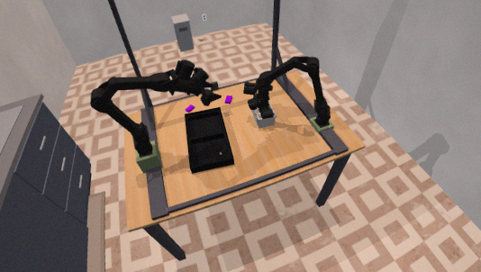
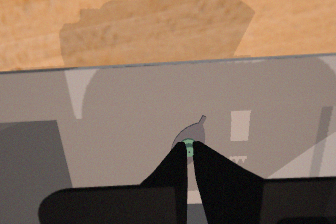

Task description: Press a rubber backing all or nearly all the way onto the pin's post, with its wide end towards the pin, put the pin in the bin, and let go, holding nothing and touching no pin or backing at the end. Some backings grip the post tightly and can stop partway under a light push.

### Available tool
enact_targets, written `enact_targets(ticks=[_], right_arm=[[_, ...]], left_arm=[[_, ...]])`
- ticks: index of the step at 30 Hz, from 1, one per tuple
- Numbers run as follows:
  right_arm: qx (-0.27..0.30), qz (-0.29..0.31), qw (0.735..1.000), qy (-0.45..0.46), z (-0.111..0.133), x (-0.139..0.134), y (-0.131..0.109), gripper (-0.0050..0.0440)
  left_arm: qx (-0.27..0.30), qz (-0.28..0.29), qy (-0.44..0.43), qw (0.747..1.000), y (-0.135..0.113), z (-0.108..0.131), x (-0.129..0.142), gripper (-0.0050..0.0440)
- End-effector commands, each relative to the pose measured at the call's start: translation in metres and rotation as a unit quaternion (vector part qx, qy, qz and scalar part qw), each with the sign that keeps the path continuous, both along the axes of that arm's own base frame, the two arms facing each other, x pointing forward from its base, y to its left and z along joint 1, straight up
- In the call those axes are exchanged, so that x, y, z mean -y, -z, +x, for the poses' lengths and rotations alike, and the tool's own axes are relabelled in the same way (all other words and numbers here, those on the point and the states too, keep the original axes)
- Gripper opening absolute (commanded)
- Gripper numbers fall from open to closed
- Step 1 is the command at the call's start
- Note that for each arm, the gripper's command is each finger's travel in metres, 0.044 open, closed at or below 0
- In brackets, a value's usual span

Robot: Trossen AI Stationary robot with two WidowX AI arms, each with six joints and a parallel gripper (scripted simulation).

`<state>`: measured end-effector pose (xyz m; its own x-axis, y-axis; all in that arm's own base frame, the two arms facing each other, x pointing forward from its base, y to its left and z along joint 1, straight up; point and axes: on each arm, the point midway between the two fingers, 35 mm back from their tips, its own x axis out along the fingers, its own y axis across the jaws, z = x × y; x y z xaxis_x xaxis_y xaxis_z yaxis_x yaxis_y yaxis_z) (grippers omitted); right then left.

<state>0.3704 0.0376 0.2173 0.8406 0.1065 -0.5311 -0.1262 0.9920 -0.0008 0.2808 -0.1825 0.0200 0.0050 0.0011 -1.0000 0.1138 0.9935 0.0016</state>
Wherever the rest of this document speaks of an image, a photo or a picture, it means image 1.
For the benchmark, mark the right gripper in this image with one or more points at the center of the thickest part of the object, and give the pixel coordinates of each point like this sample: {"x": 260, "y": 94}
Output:
{"x": 207, "y": 95}

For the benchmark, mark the grey open-top bin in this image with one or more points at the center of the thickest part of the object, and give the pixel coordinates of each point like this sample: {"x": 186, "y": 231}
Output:
{"x": 264, "y": 122}

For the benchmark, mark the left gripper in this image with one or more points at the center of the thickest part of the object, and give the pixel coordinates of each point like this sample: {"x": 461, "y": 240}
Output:
{"x": 264, "y": 110}

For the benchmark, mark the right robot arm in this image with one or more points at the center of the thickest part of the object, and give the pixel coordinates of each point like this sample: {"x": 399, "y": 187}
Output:
{"x": 160, "y": 82}

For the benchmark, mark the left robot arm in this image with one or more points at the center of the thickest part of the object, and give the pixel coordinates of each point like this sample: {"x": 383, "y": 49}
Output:
{"x": 263, "y": 86}

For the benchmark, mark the black metal camera frame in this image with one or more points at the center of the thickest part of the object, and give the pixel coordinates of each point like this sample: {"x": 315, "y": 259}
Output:
{"x": 275, "y": 53}

